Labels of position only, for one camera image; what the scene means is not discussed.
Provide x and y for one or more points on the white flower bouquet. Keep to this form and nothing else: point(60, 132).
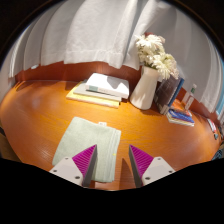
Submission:
point(155, 55)

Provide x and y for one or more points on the black object beside table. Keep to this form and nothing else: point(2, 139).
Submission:
point(220, 152)

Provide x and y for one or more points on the dark standing book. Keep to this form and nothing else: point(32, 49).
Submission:
point(166, 95)

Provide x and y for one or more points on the white curtain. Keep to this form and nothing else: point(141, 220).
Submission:
point(100, 30)

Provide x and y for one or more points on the blue standing book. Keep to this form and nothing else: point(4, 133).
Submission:
point(176, 93)

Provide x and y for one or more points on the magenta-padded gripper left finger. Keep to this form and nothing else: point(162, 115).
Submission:
point(70, 169)

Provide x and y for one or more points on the clear bottle green cap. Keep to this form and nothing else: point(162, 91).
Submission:
point(189, 100)

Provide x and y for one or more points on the blue flat book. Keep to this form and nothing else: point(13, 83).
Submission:
point(180, 119)

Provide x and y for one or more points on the white ceramic vase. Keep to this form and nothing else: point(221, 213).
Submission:
point(144, 91)

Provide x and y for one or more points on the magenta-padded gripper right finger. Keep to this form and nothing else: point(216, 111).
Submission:
point(155, 168)

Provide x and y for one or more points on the red pen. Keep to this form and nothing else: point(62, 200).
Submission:
point(212, 126)

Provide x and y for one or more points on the thin grey book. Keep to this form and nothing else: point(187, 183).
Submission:
point(83, 90)

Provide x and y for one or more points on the red flat book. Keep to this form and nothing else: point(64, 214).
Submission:
point(186, 112)

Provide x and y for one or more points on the window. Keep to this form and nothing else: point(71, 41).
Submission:
point(220, 106)

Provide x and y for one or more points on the thick white book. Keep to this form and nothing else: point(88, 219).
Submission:
point(108, 84)

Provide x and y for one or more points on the pale green towel yellow stripe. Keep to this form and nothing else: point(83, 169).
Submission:
point(83, 136)

